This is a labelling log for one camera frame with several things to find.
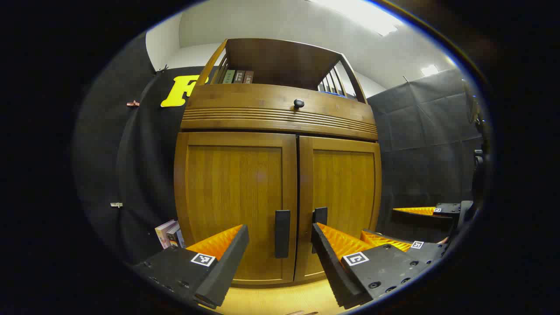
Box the wooden shoe cabinet door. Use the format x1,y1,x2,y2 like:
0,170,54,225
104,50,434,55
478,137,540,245
294,136,382,283
174,132,298,285

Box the dark book with yellow print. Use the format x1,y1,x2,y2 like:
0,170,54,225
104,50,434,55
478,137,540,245
166,224,182,248

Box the large ceiling light panel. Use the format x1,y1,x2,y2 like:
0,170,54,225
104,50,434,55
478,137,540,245
313,0,405,37

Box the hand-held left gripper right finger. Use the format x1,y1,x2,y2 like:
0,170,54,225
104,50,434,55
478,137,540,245
311,222,434,310

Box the purple book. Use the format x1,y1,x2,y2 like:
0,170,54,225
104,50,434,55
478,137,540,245
154,220,178,250

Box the black backdrop cloth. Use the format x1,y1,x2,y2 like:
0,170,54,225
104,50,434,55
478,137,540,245
72,31,484,265

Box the wooden double-door shoe cabinet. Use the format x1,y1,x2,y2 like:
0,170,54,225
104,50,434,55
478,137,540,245
174,38,382,286

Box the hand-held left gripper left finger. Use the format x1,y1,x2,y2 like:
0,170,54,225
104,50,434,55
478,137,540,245
131,224,250,310

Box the black door handle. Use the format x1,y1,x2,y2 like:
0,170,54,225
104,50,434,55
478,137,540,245
275,210,291,259
311,207,328,228

